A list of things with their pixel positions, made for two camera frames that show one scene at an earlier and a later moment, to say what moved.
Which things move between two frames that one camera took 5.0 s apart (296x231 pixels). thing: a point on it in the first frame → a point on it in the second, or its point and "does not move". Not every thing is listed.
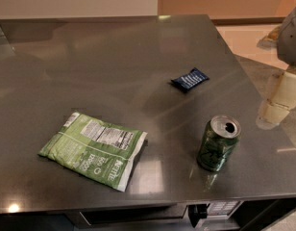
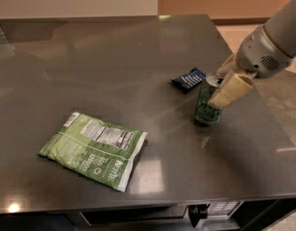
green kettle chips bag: (99, 151) does not move
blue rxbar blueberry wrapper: (190, 80) does not move
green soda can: (217, 142) → (205, 114)
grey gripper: (290, 38) → (260, 54)
